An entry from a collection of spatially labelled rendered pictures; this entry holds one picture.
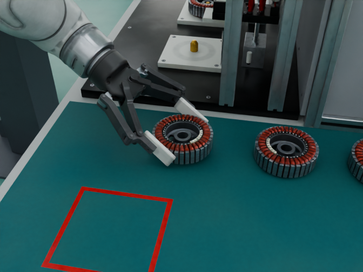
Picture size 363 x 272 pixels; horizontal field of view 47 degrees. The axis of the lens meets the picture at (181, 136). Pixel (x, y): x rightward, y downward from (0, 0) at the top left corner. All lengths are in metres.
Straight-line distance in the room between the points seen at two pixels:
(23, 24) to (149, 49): 0.48
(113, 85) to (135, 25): 0.47
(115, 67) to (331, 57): 0.38
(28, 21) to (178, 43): 0.51
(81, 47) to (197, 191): 0.32
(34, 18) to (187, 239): 0.40
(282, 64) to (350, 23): 0.14
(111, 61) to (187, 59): 0.29
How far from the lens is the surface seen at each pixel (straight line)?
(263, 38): 1.03
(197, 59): 1.01
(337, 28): 0.79
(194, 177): 0.74
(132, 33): 1.17
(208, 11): 1.02
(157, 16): 1.27
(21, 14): 0.65
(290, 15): 0.79
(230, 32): 0.80
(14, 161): 1.99
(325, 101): 0.85
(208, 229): 0.67
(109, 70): 0.76
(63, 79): 2.52
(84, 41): 0.77
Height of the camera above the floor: 1.27
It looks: 39 degrees down
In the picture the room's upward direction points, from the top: straight up
